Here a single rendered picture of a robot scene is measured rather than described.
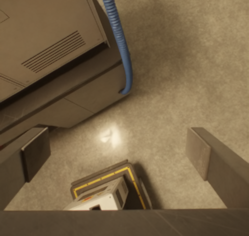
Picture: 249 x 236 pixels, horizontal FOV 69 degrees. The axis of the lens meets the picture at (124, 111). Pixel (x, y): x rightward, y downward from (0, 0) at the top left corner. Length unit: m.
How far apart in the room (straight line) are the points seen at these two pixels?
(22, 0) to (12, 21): 0.07
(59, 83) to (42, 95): 0.10
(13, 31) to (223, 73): 1.49
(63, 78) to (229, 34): 1.44
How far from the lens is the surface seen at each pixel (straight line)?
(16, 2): 0.58
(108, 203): 0.86
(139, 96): 1.54
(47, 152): 0.17
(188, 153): 0.17
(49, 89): 0.91
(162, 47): 1.70
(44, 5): 0.60
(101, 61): 0.86
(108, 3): 0.63
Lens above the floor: 1.50
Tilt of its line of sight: 79 degrees down
